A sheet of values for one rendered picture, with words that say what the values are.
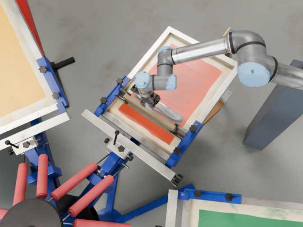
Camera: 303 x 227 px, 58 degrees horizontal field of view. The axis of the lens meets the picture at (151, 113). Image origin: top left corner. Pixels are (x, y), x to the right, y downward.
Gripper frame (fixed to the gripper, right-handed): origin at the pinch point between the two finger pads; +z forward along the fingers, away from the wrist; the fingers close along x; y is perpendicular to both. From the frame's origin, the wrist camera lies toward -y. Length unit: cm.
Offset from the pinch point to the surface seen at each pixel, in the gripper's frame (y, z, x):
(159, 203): 29, 106, -45
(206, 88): 17.9, 18.2, 33.5
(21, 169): -32, -4, -73
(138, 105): -6.6, 6.6, -3.6
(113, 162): 3.7, 7.1, -38.9
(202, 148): 30, 113, 18
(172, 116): 12.1, 16.8, 5.1
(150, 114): 3.1, 6.6, -3.4
